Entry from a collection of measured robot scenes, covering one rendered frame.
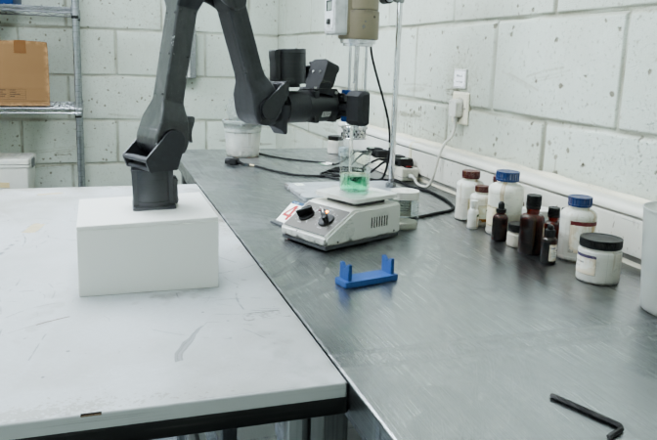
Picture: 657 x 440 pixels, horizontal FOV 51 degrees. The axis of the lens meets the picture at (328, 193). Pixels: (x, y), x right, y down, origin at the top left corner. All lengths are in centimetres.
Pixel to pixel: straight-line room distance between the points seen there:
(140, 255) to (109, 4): 276
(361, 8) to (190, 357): 112
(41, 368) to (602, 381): 62
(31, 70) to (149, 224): 238
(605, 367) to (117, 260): 66
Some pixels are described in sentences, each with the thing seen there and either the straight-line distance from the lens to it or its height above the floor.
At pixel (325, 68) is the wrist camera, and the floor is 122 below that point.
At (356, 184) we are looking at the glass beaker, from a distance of 133.
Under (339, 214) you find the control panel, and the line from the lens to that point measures 128.
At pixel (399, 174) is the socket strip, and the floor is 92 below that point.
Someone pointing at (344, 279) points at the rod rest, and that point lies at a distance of 107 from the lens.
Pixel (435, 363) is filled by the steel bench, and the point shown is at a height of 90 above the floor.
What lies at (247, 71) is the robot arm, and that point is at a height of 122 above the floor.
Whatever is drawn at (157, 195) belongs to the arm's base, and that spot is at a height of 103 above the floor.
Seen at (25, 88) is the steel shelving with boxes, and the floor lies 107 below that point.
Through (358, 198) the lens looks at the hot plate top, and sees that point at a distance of 129.
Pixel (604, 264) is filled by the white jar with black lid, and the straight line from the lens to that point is 119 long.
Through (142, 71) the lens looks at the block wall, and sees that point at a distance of 371.
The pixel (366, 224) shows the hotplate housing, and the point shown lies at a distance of 130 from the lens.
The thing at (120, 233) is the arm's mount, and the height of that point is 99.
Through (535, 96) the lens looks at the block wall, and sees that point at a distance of 163.
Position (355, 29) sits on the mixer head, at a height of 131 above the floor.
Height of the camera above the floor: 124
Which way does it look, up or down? 11 degrees down
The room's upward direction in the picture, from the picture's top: 2 degrees clockwise
